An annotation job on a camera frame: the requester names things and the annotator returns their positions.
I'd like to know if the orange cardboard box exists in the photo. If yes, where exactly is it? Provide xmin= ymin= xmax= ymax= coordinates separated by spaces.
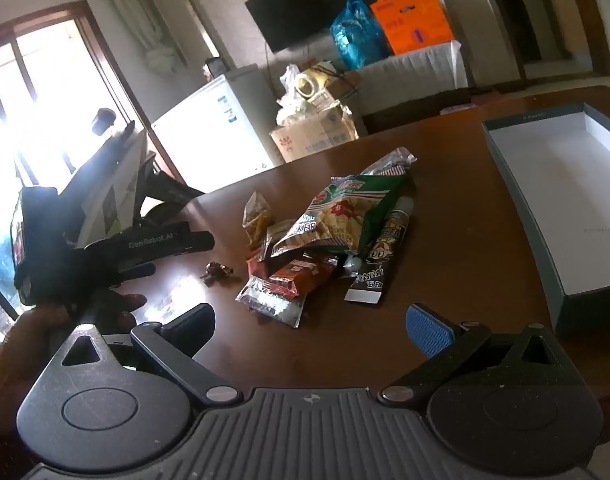
xmin=370 ymin=0 xmax=456 ymax=55

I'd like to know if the small box with tape rolls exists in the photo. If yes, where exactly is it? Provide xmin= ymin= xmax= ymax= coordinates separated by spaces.
xmin=280 ymin=61 xmax=361 ymax=108

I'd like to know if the left human hand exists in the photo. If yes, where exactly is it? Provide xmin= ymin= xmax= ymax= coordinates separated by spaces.
xmin=0 ymin=286 xmax=149 ymax=441

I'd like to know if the red snack packet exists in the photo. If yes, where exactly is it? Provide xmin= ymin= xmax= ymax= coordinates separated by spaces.
xmin=247 ymin=252 xmax=339 ymax=299

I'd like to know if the white chest freezer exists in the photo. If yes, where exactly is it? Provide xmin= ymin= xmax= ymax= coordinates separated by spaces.
xmin=152 ymin=64 xmax=284 ymax=193

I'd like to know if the brown cardboard box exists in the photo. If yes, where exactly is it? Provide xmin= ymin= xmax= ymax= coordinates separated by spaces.
xmin=270 ymin=104 xmax=359 ymax=162

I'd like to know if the black wall television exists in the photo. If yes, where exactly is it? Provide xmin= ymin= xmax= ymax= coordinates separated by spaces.
xmin=245 ymin=0 xmax=375 ymax=53

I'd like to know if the brown candy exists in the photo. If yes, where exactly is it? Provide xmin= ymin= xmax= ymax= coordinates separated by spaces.
xmin=200 ymin=261 xmax=233 ymax=284

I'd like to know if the yellow nut snack bag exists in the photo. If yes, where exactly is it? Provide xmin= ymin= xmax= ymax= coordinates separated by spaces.
xmin=242 ymin=191 xmax=276 ymax=248

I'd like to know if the green chips bag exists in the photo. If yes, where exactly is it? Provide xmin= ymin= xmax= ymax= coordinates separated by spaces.
xmin=271 ymin=170 xmax=406 ymax=257

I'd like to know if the blue plastic bag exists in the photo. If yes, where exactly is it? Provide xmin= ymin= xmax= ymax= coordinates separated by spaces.
xmin=330 ymin=0 xmax=391 ymax=70

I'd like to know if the grey shallow box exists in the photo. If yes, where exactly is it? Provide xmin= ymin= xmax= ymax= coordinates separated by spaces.
xmin=483 ymin=103 xmax=610 ymax=338

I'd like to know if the black tube snack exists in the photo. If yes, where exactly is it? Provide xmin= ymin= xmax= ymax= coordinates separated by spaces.
xmin=344 ymin=196 xmax=415 ymax=306

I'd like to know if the white cloth covered cabinet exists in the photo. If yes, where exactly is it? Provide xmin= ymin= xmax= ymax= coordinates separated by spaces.
xmin=353 ymin=40 xmax=469 ymax=115

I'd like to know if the white curtain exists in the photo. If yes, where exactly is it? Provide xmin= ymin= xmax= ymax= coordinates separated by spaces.
xmin=111 ymin=0 xmax=180 ymax=77

